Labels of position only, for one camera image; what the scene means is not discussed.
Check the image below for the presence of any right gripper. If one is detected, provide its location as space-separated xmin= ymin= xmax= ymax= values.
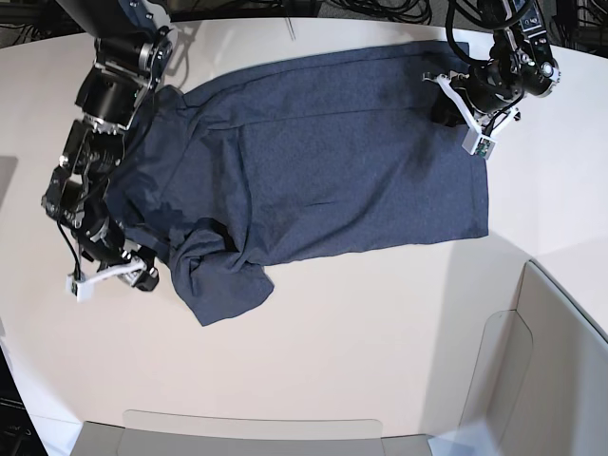
xmin=78 ymin=216 xmax=160 ymax=293

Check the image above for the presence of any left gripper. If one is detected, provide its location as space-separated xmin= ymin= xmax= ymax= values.
xmin=430 ymin=64 xmax=523 ymax=127

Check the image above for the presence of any dark blue t-shirt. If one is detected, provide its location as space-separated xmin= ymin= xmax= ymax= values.
xmin=105 ymin=41 xmax=488 ymax=326

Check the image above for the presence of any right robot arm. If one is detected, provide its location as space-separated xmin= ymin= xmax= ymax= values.
xmin=41 ymin=1 xmax=177 ymax=301

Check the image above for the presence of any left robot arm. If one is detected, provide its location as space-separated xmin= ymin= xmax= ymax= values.
xmin=445 ymin=1 xmax=561 ymax=134

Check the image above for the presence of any grey panel at bottom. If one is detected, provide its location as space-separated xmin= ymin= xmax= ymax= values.
xmin=71 ymin=409 xmax=431 ymax=455

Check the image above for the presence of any grey panel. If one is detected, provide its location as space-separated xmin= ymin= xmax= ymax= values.
xmin=71 ymin=409 xmax=431 ymax=455
xmin=454 ymin=262 xmax=607 ymax=455

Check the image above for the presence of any grey panel at right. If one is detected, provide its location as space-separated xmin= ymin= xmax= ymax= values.
xmin=454 ymin=262 xmax=607 ymax=455

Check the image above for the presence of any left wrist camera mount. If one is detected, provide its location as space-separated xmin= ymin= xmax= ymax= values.
xmin=422 ymin=71 xmax=520 ymax=161

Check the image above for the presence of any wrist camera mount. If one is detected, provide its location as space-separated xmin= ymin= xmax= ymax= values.
xmin=65 ymin=252 xmax=150 ymax=302
xmin=422 ymin=71 xmax=520 ymax=161

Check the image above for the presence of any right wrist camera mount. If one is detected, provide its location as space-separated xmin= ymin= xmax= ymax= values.
xmin=65 ymin=252 xmax=150 ymax=302

